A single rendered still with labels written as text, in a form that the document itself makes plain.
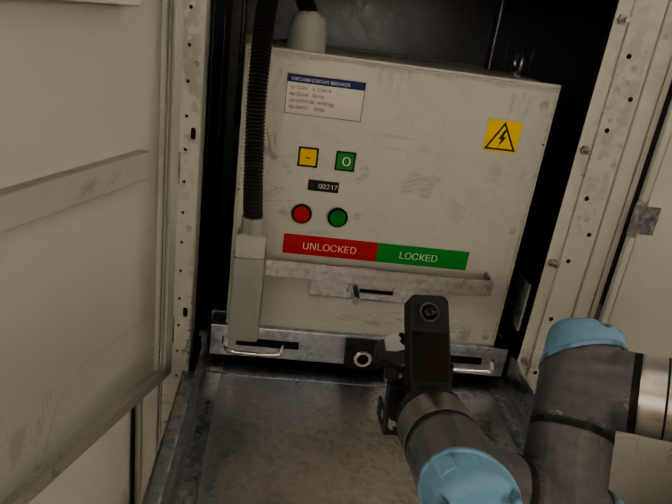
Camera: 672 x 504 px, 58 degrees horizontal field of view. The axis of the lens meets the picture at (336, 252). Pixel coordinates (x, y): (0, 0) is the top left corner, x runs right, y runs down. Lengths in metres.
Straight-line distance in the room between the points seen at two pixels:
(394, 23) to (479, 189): 0.77
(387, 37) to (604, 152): 0.83
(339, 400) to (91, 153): 0.56
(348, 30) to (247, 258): 0.92
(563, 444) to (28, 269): 0.60
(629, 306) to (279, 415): 0.62
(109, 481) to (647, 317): 1.00
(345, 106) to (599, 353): 0.55
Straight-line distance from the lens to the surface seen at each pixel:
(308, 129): 0.97
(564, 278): 1.10
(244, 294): 0.95
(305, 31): 0.99
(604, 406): 0.61
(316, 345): 1.10
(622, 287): 1.13
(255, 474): 0.91
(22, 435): 0.89
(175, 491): 0.88
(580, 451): 0.59
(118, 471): 1.24
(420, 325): 0.67
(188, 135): 0.95
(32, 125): 0.75
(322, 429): 1.00
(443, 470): 0.52
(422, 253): 1.06
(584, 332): 0.63
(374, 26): 1.71
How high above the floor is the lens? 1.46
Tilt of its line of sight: 22 degrees down
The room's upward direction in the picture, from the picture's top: 8 degrees clockwise
